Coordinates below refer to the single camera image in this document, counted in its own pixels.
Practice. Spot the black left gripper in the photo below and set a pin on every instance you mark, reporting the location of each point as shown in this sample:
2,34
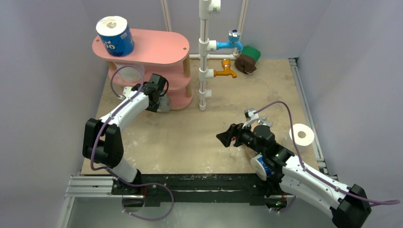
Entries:
153,108

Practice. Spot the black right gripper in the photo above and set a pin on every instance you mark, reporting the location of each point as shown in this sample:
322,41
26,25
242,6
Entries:
235,134

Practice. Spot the grey toilet paper roll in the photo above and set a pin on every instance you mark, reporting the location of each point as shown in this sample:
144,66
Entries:
164,104

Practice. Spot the plain white toilet paper roll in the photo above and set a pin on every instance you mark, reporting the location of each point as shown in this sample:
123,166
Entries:
130,74

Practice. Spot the pink three-tier shelf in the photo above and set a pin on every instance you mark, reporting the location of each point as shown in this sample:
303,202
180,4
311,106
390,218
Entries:
157,52

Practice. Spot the blue toilet paper roll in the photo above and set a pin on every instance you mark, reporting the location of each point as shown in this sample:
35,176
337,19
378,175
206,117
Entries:
115,35

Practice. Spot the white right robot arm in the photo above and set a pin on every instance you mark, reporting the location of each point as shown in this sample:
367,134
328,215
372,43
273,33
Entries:
282,170

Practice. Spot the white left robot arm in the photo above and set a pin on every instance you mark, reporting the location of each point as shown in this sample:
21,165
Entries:
103,137

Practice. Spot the blue wrapped roll near base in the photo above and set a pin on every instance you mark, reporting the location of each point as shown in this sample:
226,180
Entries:
260,168

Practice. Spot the orange brass faucet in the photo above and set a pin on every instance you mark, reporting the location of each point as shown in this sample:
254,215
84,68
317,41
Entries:
226,69

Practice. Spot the white toilet roll at right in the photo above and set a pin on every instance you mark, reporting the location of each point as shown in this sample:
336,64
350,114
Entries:
302,135

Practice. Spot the green brown wrapped roll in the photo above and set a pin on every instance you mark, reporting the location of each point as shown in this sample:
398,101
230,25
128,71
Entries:
247,60

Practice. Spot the white PVC pipe stand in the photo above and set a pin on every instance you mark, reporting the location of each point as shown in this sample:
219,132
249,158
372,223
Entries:
207,47

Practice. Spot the blue plastic faucet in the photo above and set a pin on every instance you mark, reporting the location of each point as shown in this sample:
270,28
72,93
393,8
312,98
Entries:
234,41

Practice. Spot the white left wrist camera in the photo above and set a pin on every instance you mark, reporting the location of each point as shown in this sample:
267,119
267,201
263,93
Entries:
126,92

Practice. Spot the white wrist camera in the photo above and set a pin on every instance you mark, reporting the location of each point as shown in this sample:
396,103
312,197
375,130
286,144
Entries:
126,92
251,117

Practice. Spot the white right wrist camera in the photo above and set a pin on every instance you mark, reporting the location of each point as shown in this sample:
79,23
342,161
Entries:
251,117

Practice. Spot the red handled adjustable wrench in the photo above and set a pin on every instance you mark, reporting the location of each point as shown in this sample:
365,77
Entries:
262,121

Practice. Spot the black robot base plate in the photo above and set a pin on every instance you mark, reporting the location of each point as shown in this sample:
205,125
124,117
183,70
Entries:
203,188

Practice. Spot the aluminium frame rail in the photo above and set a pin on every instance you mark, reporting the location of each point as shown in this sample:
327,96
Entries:
183,143

